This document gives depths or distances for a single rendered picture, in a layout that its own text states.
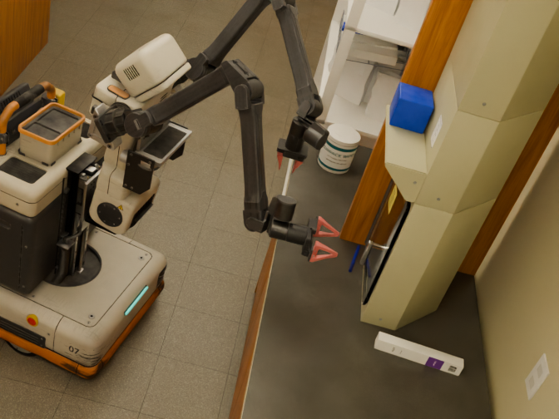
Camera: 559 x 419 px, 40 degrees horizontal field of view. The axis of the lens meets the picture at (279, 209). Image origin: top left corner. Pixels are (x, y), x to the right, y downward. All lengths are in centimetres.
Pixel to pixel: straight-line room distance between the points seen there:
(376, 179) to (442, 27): 55
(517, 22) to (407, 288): 84
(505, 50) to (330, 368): 98
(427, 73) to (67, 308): 164
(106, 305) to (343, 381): 123
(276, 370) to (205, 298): 150
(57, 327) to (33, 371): 27
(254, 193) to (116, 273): 117
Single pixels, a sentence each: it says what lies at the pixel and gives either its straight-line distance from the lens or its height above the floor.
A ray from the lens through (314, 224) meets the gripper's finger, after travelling 223.
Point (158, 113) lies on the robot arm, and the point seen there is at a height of 130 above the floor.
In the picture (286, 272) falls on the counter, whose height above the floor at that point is 94.
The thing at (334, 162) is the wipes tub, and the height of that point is 99.
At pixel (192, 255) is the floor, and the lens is 379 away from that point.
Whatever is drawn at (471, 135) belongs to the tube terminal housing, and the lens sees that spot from 197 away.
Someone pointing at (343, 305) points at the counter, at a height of 94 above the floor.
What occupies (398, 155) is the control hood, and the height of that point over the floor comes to 151.
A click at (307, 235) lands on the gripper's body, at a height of 119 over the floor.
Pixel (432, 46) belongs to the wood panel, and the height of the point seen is 170.
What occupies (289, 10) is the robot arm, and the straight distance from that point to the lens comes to 256.
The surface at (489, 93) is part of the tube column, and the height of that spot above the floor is 178.
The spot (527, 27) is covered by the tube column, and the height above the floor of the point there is 196.
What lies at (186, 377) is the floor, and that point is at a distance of 328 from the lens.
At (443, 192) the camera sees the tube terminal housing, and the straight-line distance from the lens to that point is 206.
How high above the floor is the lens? 254
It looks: 37 degrees down
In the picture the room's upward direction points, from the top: 18 degrees clockwise
